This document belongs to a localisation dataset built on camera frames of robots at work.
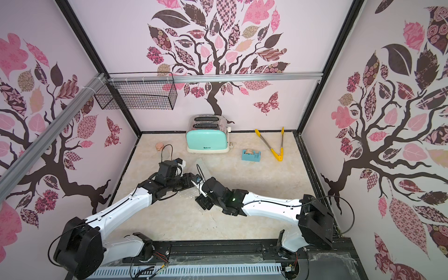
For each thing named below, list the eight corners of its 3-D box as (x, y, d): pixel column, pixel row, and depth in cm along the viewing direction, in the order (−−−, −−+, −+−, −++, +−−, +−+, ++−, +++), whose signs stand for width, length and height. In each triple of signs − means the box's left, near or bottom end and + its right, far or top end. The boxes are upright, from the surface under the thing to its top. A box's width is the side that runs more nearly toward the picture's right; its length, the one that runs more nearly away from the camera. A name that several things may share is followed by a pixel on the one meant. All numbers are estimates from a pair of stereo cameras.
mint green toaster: (189, 154, 110) (183, 135, 97) (194, 128, 126) (190, 109, 112) (230, 154, 110) (230, 135, 97) (230, 128, 125) (230, 109, 112)
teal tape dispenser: (241, 161, 107) (242, 156, 102) (241, 155, 110) (242, 149, 106) (260, 161, 107) (262, 155, 102) (259, 155, 110) (260, 149, 106)
